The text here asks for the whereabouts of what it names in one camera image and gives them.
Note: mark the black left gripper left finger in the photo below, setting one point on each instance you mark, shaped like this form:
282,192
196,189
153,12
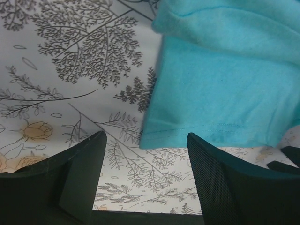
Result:
59,190

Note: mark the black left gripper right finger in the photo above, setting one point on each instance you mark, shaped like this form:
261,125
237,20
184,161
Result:
232,191

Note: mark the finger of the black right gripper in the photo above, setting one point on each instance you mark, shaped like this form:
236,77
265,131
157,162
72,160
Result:
289,159

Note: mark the turquoise t-shirt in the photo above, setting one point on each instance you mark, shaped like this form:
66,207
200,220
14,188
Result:
229,71

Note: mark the floral patterned table mat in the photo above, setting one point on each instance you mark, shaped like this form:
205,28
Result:
71,68

